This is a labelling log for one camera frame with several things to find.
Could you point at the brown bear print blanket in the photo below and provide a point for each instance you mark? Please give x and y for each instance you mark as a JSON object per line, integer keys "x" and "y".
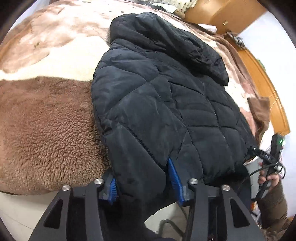
{"x": 49, "y": 136}

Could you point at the orange wooden wardrobe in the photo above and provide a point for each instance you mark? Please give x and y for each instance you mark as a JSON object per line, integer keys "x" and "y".
{"x": 230, "y": 15}

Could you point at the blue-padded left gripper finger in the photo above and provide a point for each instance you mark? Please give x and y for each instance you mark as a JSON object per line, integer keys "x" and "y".
{"x": 215, "y": 213}
{"x": 75, "y": 212}

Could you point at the orange wooden bed frame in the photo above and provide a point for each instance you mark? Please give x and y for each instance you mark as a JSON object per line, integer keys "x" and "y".
{"x": 265, "y": 88}

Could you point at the black puffer jacket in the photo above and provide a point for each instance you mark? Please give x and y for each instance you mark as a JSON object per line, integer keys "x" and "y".
{"x": 159, "y": 94}

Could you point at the brown sleeved forearm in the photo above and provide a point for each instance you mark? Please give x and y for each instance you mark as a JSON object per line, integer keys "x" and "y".
{"x": 273, "y": 210}

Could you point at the person's right hand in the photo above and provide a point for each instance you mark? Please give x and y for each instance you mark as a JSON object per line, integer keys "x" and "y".
{"x": 269, "y": 178}

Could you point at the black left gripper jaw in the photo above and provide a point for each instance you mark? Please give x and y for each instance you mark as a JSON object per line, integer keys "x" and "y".
{"x": 261, "y": 154}

